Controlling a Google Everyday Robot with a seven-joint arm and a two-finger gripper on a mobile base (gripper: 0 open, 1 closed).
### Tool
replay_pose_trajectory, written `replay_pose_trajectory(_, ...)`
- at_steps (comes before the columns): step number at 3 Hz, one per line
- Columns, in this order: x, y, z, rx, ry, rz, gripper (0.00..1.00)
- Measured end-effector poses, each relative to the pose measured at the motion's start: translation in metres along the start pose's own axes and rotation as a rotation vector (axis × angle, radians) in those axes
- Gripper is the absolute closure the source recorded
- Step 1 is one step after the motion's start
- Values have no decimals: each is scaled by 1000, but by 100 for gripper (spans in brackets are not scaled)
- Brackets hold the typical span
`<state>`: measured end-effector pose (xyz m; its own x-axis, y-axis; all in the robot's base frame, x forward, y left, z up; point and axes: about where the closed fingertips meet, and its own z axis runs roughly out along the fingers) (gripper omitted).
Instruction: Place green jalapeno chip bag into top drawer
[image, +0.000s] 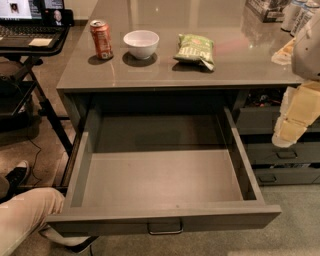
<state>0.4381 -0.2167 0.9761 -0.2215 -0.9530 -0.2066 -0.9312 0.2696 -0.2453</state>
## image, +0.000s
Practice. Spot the orange soda can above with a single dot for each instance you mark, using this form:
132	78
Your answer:
102	40

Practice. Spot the cardboard box of items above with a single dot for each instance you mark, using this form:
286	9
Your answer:
268	10

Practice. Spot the green jalapeno chip bag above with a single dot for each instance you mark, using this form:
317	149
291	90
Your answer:
195	49

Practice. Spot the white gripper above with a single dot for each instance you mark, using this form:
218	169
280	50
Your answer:
307	55

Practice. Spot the black sneaker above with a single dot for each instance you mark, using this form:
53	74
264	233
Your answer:
11	181

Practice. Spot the black smartphone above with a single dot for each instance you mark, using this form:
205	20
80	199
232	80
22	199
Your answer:
58	17

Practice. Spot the bottom grey drawer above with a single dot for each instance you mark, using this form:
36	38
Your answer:
287	176

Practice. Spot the metal drawer handle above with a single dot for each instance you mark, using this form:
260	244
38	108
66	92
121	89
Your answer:
165	227

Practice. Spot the grey drawer cabinet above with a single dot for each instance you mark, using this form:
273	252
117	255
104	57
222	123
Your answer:
244	75

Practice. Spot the open laptop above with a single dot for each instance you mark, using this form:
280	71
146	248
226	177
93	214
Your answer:
21	21

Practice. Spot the black laptop stand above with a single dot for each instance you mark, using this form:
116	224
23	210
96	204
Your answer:
24	82

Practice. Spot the open grey top drawer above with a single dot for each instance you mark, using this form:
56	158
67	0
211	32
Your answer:
132	170

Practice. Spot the yellow sticky note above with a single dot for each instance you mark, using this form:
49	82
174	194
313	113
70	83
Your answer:
40	42

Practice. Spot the white ceramic bowl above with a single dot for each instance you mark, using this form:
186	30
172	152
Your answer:
141	43

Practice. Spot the white cylindrical container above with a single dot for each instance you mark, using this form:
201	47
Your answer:
290	14
306	12

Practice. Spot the person's leg beige trousers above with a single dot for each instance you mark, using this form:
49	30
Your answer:
27	212

